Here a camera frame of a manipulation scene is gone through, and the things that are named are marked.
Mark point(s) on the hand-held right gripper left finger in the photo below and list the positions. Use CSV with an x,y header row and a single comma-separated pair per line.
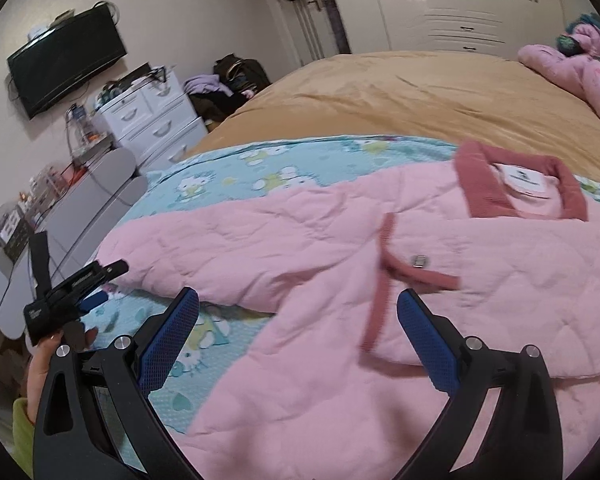
x,y
172,340

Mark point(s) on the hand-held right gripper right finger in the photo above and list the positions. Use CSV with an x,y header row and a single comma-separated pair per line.
x,y
427,340

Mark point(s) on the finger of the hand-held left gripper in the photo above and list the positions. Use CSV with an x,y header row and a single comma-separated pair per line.
x,y
94,300
112,270

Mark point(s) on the pink quilted jacket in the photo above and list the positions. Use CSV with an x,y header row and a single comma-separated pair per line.
x,y
280,240

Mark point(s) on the purple clothes pile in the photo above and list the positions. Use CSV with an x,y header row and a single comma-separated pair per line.
x,y
207,85

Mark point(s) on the person's left hand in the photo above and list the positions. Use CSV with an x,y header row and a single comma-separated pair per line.
x,y
40,370

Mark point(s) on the white rounded desk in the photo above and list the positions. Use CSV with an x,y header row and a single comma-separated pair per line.
x,y
95,195

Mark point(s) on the white drawer chest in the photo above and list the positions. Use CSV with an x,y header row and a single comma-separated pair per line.
x,y
155,120

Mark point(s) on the blue cartoon printed blanket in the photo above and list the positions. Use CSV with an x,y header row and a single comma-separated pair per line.
x,y
260,165

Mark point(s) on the dark backpack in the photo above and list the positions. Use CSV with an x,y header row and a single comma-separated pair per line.
x,y
245,72

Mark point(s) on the bed with tan sheet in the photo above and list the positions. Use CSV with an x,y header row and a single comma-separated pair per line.
x,y
405,95

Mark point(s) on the pink floral duvet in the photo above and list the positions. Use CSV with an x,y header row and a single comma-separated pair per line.
x,y
580,70

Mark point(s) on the white room door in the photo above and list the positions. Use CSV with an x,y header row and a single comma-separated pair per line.
x,y
310,25

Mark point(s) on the white glossy wardrobe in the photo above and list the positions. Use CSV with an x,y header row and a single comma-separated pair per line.
x,y
455,5

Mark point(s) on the black wall television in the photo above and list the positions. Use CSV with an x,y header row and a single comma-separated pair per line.
x,y
65,60

